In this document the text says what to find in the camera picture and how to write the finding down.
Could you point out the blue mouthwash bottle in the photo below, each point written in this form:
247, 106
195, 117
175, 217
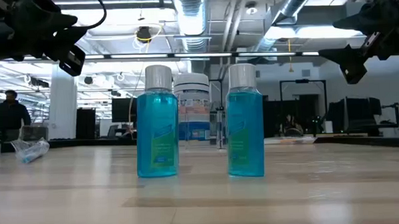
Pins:
245, 130
156, 126

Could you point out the ribbed silver ventilation duct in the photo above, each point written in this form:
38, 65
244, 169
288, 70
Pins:
191, 16

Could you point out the long ceiling light strip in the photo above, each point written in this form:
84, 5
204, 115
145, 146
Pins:
137, 56

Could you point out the smooth silver ventilation duct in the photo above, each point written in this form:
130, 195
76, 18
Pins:
292, 2

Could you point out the black cabinet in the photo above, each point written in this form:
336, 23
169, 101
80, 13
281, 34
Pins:
85, 124

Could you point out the seated person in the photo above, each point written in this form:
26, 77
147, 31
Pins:
290, 125

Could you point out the black equipment station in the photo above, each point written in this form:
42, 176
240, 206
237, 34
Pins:
356, 114

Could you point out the black frame stand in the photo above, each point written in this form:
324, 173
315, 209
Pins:
301, 81

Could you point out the black monitor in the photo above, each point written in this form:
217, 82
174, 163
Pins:
123, 109

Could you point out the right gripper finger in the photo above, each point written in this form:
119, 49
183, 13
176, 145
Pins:
366, 18
345, 53

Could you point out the blue toothbrush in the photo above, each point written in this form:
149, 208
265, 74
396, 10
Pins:
31, 151

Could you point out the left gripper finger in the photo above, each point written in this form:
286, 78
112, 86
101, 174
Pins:
65, 38
56, 20

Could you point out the clear acrylic organizer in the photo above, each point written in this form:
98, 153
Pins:
220, 131

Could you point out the white wipes canister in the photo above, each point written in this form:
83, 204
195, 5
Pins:
192, 92

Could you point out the white pillar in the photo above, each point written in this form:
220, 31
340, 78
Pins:
63, 106

